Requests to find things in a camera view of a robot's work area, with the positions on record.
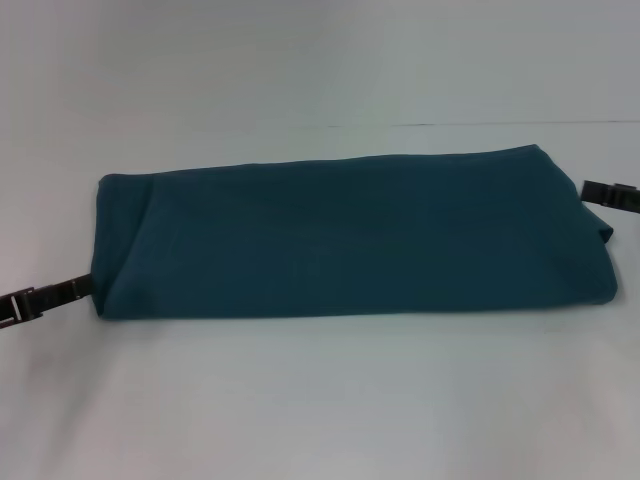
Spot teal blue shirt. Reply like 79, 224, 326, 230
91, 143, 622, 322

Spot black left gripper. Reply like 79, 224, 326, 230
0, 276, 95, 330

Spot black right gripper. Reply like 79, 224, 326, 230
580, 179, 640, 215

